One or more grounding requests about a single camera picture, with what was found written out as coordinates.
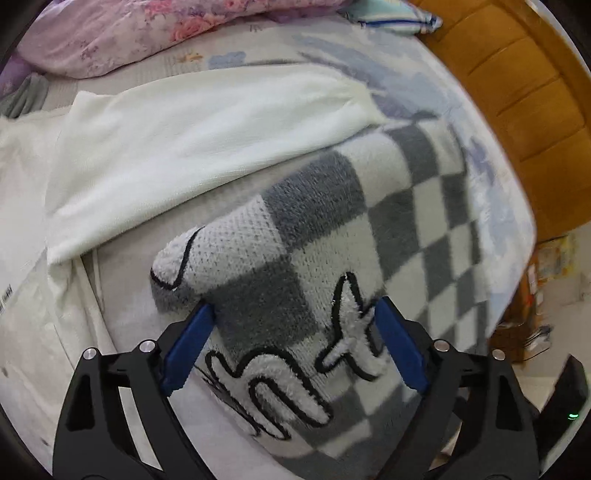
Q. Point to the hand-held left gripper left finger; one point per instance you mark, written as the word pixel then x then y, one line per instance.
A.
pixel 187 348

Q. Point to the yellow packet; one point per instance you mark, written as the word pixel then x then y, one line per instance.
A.
pixel 554 258

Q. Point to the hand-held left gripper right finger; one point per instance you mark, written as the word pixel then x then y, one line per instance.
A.
pixel 401 346

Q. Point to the white cloth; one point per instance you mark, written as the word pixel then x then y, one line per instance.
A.
pixel 207 138

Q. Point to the grey white checkered cardigan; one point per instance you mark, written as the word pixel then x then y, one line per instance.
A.
pixel 300 258

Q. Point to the wooden bed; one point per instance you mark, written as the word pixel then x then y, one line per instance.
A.
pixel 531 115

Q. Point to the purple floral quilt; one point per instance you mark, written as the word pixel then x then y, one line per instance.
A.
pixel 138 32

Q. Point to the light blue pillow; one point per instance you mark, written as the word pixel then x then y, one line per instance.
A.
pixel 397 16

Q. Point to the grey-green cloth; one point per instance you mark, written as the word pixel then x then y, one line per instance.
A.
pixel 27 97

